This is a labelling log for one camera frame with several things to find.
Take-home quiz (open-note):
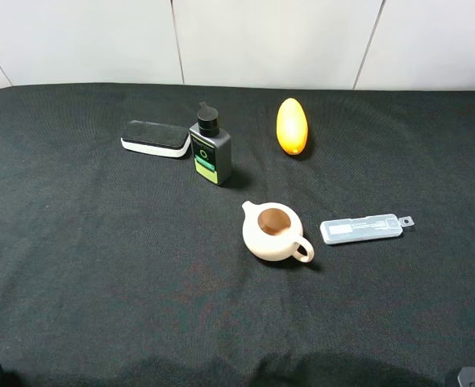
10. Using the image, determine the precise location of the orange yellow mango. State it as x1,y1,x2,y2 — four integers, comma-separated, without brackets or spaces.
276,98,308,156

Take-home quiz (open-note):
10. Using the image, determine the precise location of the cream ceramic teapot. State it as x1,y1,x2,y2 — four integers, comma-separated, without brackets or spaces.
242,201,315,264

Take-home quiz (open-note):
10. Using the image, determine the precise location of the grey bottle black cap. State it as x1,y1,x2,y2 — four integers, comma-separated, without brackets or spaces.
189,102,232,185

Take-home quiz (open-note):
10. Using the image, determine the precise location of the black white board eraser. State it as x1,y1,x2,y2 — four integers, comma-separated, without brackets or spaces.
120,120,190,158

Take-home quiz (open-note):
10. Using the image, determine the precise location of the clear flat plastic case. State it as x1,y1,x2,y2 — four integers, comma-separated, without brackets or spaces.
320,214,415,245

